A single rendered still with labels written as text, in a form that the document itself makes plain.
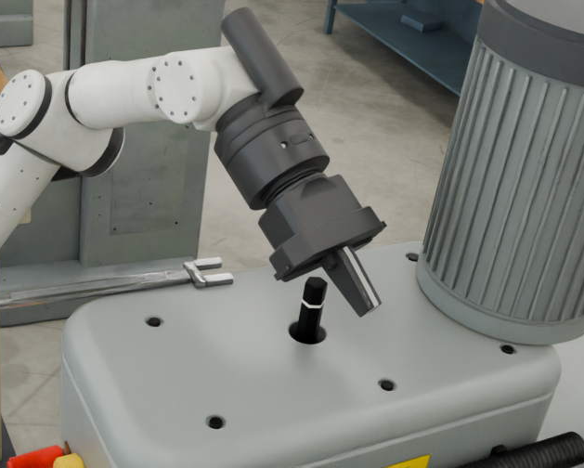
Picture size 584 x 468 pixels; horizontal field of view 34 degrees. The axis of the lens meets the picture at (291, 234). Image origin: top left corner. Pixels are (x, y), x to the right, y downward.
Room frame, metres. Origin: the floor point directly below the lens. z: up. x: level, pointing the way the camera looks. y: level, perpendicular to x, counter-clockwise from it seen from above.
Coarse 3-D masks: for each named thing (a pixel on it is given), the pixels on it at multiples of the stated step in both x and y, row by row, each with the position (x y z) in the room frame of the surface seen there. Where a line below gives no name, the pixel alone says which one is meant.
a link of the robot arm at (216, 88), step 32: (224, 32) 0.84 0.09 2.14; (256, 32) 0.83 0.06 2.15; (160, 64) 0.81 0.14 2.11; (192, 64) 0.79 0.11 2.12; (224, 64) 0.82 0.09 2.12; (256, 64) 0.80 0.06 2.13; (160, 96) 0.81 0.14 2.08; (192, 96) 0.78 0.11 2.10; (224, 96) 0.80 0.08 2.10; (256, 96) 0.81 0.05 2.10; (288, 96) 0.79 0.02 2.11; (224, 128) 0.78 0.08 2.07; (256, 128) 0.77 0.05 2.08; (224, 160) 0.78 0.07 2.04
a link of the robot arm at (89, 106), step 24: (72, 72) 0.96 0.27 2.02; (96, 72) 0.92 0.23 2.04; (120, 72) 0.90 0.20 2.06; (72, 96) 0.92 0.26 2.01; (96, 96) 0.90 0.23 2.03; (120, 96) 0.88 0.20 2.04; (48, 120) 0.91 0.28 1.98; (72, 120) 0.93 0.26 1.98; (96, 120) 0.91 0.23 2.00; (120, 120) 0.90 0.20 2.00; (144, 120) 0.88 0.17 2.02; (24, 144) 0.92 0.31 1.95; (48, 144) 0.91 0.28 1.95; (72, 144) 0.93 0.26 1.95; (96, 144) 0.94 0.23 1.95; (72, 168) 0.95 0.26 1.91; (96, 168) 0.95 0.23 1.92
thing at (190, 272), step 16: (160, 272) 0.79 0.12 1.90; (176, 272) 0.79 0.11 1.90; (192, 272) 0.80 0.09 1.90; (32, 288) 0.73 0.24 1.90; (48, 288) 0.73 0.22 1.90; (64, 288) 0.74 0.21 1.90; (80, 288) 0.74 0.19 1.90; (96, 288) 0.74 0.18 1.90; (112, 288) 0.75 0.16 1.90; (128, 288) 0.76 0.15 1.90; (144, 288) 0.76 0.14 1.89; (0, 304) 0.70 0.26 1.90; (16, 304) 0.70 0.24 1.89; (32, 304) 0.71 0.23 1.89
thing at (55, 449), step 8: (48, 448) 0.71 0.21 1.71; (56, 448) 0.71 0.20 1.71; (16, 456) 0.69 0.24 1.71; (24, 456) 0.69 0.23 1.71; (32, 456) 0.69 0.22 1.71; (40, 456) 0.70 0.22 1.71; (48, 456) 0.70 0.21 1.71; (56, 456) 0.70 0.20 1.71; (8, 464) 0.68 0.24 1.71; (16, 464) 0.68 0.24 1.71; (24, 464) 0.68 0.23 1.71; (32, 464) 0.69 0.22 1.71; (40, 464) 0.69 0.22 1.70; (48, 464) 0.69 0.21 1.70
